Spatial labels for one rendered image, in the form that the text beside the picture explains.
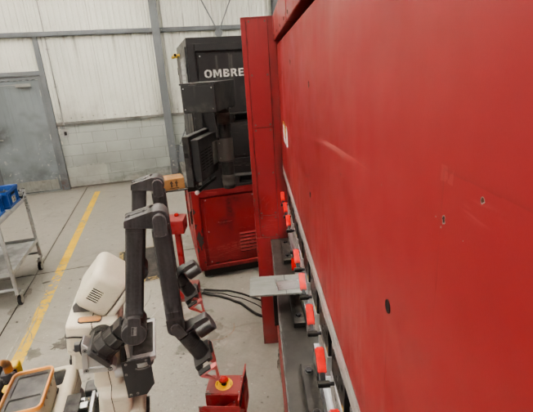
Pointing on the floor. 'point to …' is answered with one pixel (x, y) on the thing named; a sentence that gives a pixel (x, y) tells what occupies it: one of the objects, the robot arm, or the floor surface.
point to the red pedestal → (179, 223)
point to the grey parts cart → (13, 251)
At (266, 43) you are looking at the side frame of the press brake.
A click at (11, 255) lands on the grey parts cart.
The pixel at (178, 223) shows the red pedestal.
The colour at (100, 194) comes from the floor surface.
